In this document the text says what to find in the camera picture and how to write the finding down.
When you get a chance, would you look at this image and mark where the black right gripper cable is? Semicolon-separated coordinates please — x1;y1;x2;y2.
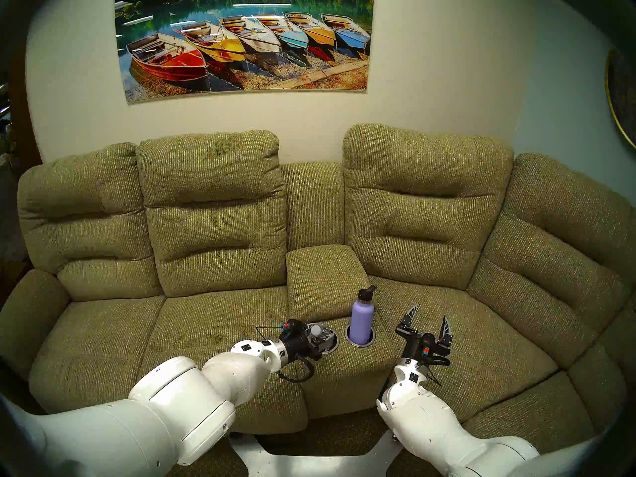
426;354;452;388

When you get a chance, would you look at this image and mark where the round gold-rimmed wall clock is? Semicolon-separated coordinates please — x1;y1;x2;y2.
605;49;636;151

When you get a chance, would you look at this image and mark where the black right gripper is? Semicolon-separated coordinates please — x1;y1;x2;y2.
396;304;453;368

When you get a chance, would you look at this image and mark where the purple bottle with black cap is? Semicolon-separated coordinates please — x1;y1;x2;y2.
350;284;378;344

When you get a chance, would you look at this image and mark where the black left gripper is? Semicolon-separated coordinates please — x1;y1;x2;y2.
278;320;338;365

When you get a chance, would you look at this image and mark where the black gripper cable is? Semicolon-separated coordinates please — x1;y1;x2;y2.
426;354;452;388
255;323;317;384

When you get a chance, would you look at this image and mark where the steel ring cup holder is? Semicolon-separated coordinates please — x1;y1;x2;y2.
345;324;377;349
303;322;341;355

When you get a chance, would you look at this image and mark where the olive green fabric sofa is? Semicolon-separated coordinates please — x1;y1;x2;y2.
0;123;636;437

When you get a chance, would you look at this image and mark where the colourful boats wall poster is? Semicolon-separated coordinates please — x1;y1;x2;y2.
114;0;376;105

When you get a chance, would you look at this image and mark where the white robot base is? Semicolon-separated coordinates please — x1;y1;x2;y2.
229;430;404;477

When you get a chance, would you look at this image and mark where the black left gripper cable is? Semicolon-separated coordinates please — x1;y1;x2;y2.
255;323;317;384

